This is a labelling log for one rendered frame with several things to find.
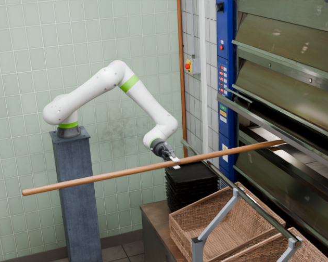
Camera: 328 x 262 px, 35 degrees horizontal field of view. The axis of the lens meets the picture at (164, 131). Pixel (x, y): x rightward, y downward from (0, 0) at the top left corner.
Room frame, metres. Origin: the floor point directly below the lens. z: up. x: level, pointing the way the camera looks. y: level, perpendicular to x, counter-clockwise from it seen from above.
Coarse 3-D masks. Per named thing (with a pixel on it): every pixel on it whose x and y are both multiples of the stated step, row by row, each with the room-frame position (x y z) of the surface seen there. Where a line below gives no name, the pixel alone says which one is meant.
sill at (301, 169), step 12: (240, 132) 2.97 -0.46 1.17; (252, 132) 2.92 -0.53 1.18; (252, 144) 2.83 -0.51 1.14; (276, 156) 2.57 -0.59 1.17; (288, 156) 2.53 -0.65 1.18; (288, 168) 2.46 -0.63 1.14; (300, 168) 2.37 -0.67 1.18; (312, 180) 2.26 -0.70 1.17; (324, 180) 2.23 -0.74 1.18; (324, 192) 2.17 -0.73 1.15
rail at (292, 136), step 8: (224, 96) 2.86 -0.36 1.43; (232, 104) 2.74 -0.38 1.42; (240, 104) 2.69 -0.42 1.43; (248, 112) 2.57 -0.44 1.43; (264, 120) 2.42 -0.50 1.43; (280, 128) 2.28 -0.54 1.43; (288, 136) 2.21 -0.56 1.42; (296, 136) 2.18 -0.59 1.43; (304, 144) 2.09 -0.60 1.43; (320, 152) 1.98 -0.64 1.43
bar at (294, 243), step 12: (216, 168) 2.44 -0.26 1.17; (228, 180) 2.30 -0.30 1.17; (240, 192) 2.17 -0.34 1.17; (228, 204) 2.19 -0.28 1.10; (252, 204) 2.06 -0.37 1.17; (216, 216) 2.18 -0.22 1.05; (264, 216) 1.95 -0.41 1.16; (276, 228) 1.86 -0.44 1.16; (192, 240) 2.14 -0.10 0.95; (204, 240) 2.15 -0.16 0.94; (288, 240) 1.76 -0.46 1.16; (300, 240) 1.74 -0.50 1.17; (192, 252) 2.15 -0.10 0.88; (288, 252) 1.74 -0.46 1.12
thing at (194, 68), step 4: (188, 60) 3.53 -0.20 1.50; (192, 60) 3.49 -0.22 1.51; (196, 60) 3.50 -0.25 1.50; (192, 64) 3.49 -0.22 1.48; (196, 64) 3.50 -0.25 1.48; (200, 64) 3.51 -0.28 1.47; (192, 68) 3.49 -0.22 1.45; (196, 68) 3.50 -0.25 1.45; (200, 68) 3.51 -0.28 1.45; (192, 72) 3.49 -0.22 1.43; (196, 72) 3.50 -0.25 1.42; (200, 72) 3.51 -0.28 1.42
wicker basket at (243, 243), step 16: (192, 208) 2.83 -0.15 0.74; (208, 208) 2.87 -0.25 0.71; (240, 208) 2.83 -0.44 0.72; (176, 224) 2.67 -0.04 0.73; (192, 224) 2.83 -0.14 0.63; (208, 224) 2.86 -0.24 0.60; (224, 224) 2.88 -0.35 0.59; (240, 224) 2.78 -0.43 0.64; (176, 240) 2.67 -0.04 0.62; (208, 240) 2.71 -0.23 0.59; (224, 240) 2.69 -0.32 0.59; (240, 240) 2.68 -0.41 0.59; (256, 240) 2.36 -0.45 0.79; (192, 256) 2.45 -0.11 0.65; (208, 256) 2.54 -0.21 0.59; (224, 256) 2.31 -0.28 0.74
